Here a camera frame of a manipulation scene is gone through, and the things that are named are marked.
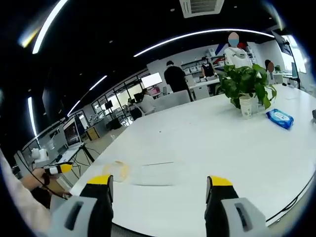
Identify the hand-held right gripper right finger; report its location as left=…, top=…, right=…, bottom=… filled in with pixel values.
left=204, top=175, right=269, bottom=237

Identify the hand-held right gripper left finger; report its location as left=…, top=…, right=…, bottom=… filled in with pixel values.
left=50, top=174, right=115, bottom=237

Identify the person's left hand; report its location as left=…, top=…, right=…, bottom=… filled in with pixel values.
left=20, top=168, right=46, bottom=191

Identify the white appliance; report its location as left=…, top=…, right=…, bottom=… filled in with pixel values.
left=30, top=147, right=49, bottom=164

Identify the translucent yellowish round object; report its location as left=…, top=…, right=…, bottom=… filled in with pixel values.
left=103, top=160, right=130, bottom=184

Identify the cardboard box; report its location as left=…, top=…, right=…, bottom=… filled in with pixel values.
left=84, top=125, right=101, bottom=142

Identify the short ceiling light strip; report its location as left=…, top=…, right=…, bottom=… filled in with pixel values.
left=88, top=75, right=108, bottom=91
left=67, top=99, right=82, bottom=117
left=27, top=96, right=38, bottom=137

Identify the clear plastic bag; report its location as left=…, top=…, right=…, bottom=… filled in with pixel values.
left=130, top=161, right=186, bottom=187

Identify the white paper cup pot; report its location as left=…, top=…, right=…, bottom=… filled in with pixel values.
left=238, top=95, right=253, bottom=120

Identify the blue wet wipes pack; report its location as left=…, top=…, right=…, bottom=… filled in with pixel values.
left=266, top=108, right=295, bottom=131

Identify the white office chair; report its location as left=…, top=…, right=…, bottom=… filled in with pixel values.
left=153, top=89, right=192, bottom=113

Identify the green leafy plant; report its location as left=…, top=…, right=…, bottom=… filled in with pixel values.
left=218, top=64, right=277, bottom=111

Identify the bright white display screen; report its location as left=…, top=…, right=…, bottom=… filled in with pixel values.
left=140, top=72, right=164, bottom=89

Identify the long curved ceiling light strip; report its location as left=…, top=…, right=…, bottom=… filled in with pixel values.
left=32, top=0, right=69, bottom=55
left=133, top=29, right=276, bottom=58

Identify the ceiling air conditioner vent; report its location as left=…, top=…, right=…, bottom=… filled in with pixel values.
left=178, top=0, right=226, bottom=19

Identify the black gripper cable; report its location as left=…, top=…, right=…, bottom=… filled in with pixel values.
left=14, top=150, right=73, bottom=198

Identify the black cable along table edge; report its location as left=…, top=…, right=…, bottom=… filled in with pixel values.
left=266, top=172, right=316, bottom=223

